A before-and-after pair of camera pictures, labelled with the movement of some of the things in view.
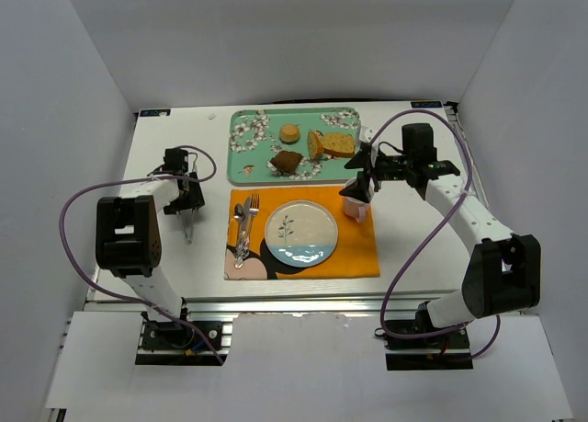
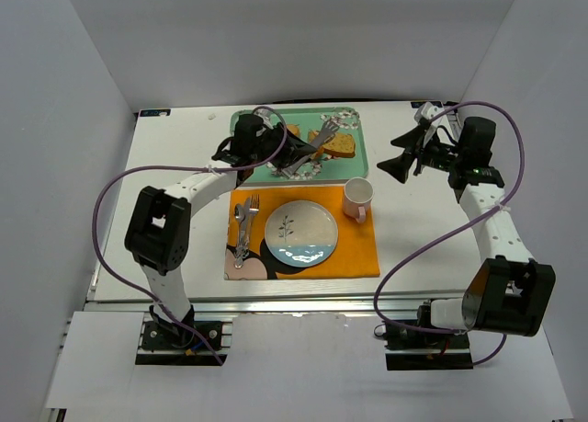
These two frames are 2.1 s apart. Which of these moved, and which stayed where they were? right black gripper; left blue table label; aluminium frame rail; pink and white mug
Moved: right black gripper
Stayed: left blue table label; pink and white mug; aluminium frame rail
